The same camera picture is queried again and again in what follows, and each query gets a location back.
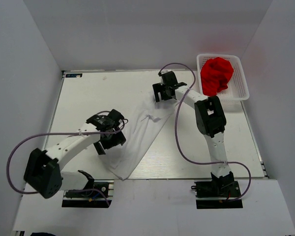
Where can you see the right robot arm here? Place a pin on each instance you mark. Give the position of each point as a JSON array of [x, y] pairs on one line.
[[210, 121]]

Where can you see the dark blue object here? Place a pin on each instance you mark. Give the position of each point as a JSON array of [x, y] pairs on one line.
[[41, 234]]

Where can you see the white t shirt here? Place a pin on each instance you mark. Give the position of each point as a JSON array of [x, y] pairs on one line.
[[145, 123]]

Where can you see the blue label sticker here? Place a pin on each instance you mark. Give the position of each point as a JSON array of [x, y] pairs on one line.
[[74, 75]]

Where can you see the red t shirt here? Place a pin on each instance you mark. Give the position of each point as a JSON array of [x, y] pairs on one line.
[[215, 76]]

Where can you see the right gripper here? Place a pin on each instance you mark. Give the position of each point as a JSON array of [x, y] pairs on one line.
[[158, 88]]

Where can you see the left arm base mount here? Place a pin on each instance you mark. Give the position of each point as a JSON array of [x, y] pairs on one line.
[[100, 195]]

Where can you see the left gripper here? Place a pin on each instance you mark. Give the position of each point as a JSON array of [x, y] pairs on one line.
[[118, 138]]

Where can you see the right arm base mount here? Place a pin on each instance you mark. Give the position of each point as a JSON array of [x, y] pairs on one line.
[[209, 198]]

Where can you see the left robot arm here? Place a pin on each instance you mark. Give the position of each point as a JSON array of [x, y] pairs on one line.
[[44, 171]]

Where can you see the white plastic basket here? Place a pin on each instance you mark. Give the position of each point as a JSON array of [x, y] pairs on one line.
[[237, 86]]

